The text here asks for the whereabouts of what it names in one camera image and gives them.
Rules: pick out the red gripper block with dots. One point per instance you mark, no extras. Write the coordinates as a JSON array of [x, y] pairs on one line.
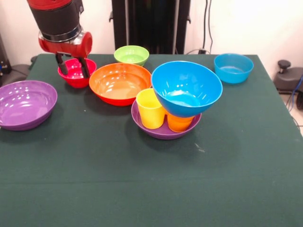
[[71, 48]]

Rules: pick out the orange large bowl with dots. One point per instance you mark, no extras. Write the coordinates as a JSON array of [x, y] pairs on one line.
[[118, 97]]

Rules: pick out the yellow smooth cup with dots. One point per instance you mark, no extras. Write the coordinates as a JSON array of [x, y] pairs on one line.
[[151, 113]]

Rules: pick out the blue large bowl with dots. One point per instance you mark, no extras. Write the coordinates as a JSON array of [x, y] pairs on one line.
[[187, 104]]

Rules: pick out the orange stepped cup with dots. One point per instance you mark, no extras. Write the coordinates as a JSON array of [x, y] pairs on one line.
[[180, 124]]

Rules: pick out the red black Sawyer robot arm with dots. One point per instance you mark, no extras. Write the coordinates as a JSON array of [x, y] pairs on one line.
[[56, 19]]

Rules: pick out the pink-red small bowl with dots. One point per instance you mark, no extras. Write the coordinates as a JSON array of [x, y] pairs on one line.
[[75, 81]]

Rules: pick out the green small bowl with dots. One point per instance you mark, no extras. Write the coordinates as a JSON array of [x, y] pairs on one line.
[[131, 56]]

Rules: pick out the black equipment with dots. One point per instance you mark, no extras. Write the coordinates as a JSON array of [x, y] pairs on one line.
[[3, 59]]

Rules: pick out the black column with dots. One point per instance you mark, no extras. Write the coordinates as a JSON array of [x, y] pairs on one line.
[[146, 26]]

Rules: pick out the dark green tablecloth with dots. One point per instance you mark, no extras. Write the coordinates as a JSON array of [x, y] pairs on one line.
[[151, 184]]

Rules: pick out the blue small bowl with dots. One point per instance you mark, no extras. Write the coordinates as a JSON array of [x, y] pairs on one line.
[[233, 73]]

